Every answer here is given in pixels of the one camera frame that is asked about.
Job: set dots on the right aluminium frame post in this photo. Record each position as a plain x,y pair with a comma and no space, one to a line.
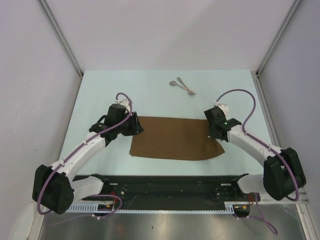
279,35

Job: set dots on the aluminium frame post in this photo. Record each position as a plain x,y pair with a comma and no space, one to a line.
56,28
279,35

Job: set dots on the brown cloth napkin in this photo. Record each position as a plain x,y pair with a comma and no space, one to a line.
175,139

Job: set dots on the grey slotted cable duct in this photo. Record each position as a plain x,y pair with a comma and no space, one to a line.
103,208

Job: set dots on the spoon with pink handle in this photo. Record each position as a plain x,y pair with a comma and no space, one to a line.
174,83

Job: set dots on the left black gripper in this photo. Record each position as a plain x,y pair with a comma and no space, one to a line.
134,122

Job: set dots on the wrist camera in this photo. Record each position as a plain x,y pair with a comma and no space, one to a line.
223,107
126,103

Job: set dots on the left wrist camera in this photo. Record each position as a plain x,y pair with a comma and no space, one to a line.
126,103

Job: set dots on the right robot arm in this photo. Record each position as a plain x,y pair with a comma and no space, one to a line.
282,170

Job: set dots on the silver metal fork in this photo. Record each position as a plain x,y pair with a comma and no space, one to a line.
183,85

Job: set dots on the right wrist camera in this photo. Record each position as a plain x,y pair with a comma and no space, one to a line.
223,107

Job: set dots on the left aluminium frame post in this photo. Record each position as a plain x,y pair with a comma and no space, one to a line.
56,28

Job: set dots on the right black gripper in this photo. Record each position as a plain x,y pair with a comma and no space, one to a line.
211,133

